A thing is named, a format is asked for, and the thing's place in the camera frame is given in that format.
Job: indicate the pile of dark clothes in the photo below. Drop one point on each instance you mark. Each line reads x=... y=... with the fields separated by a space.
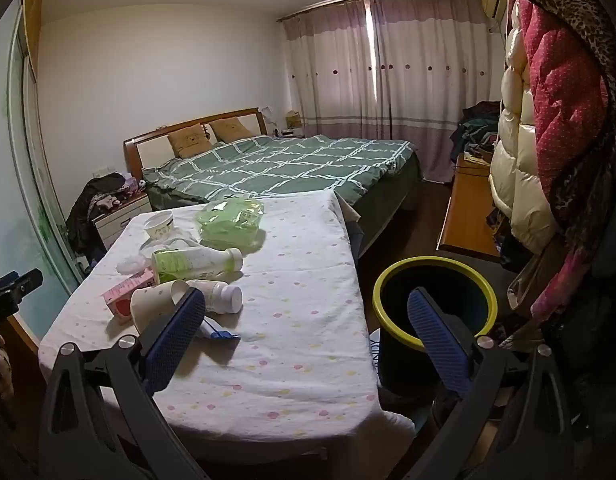
x=475 y=127

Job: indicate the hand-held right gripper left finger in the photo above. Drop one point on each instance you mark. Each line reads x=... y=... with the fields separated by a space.
x=180 y=330

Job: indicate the cream down jacket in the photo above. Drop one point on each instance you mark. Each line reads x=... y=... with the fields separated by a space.
x=518 y=160

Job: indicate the pink and purple cloth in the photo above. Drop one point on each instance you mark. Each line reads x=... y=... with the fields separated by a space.
x=118 y=195

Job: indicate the long wooden cabinet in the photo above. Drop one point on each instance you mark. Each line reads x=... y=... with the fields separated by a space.
x=468 y=210

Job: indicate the brown pillow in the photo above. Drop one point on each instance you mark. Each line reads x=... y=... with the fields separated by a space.
x=188 y=142
x=230 y=129

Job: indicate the small black clock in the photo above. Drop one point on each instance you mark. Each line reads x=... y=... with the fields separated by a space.
x=292 y=133

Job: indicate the dark padded jacket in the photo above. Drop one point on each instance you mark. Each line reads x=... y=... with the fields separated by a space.
x=610 y=310

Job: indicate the pink milk carton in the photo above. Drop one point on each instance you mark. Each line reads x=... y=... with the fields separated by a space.
x=119 y=300

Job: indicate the small white plastic bottle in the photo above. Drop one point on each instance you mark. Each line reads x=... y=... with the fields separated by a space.
x=220 y=296

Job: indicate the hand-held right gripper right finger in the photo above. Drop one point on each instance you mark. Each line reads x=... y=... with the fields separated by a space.
x=438 y=340

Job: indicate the blue and white wrapper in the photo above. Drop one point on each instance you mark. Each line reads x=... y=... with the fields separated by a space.
x=218 y=332

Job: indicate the bright pink garment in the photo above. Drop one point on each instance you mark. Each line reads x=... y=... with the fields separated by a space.
x=563 y=280

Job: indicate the white paper bowl green print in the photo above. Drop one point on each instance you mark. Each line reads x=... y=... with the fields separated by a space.
x=158 y=230

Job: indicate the white printed bucket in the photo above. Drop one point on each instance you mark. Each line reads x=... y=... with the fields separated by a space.
x=374 y=347

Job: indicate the green plastic bag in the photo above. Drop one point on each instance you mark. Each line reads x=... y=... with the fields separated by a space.
x=231 y=220

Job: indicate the beige bag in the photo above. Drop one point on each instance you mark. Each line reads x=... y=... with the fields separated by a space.
x=525 y=280

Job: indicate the white paper cup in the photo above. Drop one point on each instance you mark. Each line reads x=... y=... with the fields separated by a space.
x=148 y=307

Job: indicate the tan tissue box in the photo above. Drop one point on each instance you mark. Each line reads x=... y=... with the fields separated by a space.
x=294 y=120

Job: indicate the dark bin with yellow rim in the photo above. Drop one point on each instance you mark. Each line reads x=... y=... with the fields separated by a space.
x=393 y=365

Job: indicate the white bottle with green label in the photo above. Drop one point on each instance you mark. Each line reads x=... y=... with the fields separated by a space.
x=195 y=262

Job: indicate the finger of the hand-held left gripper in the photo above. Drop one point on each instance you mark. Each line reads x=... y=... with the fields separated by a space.
x=18 y=284

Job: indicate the pink and white curtain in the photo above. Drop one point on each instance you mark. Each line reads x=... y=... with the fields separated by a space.
x=438 y=85
x=328 y=70

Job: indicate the white nightstand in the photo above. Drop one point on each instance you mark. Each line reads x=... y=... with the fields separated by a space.
x=118 y=225

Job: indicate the wooden bed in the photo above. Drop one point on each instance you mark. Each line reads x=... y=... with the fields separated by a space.
x=138 y=142

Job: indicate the white tissue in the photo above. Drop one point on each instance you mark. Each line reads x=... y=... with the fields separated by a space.
x=130 y=262

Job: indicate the dark clothes heap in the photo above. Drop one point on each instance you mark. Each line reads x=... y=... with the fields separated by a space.
x=88 y=210

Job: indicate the green plaid duvet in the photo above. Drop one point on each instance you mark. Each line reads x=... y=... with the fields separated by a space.
x=288 y=165

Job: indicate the white dotted tablecloth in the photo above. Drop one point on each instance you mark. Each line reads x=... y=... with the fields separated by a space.
x=298 y=310

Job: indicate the green glass wardrobe door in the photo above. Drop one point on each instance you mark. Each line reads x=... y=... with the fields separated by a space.
x=18 y=210

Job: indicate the leopard print garment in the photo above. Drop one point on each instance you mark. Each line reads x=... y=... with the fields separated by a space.
x=583 y=15

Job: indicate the red dotted quilted jacket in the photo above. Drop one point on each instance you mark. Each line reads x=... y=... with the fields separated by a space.
x=558 y=70

